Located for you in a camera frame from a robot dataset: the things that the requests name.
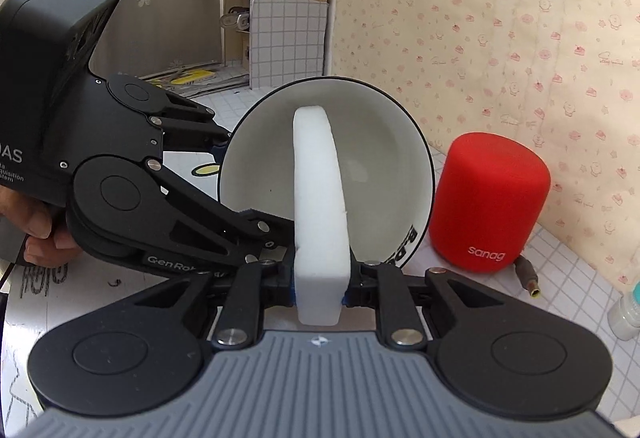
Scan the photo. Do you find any white sponge block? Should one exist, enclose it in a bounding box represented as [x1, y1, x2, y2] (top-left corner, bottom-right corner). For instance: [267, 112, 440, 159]
[293, 106, 350, 326]

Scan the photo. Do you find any metal folding rack yellow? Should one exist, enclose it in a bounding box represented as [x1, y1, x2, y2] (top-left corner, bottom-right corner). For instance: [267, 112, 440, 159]
[141, 61, 250, 98]

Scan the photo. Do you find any person's left hand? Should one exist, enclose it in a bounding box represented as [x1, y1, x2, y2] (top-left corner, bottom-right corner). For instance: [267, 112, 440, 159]
[1, 187, 82, 268]

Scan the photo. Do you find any red cylindrical speaker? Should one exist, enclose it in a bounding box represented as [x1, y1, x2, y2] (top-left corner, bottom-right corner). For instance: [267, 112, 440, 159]
[428, 132, 551, 273]

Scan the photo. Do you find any brown cable plug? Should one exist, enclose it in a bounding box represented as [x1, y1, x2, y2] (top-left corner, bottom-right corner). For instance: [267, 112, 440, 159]
[513, 255, 540, 298]

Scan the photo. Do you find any yellow white ceramic bowl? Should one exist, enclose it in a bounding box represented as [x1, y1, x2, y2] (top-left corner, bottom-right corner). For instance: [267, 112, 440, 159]
[218, 76, 435, 268]

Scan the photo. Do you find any teal capped small bottle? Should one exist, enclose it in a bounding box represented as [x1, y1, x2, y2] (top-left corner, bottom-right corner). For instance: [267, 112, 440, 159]
[608, 283, 640, 342]

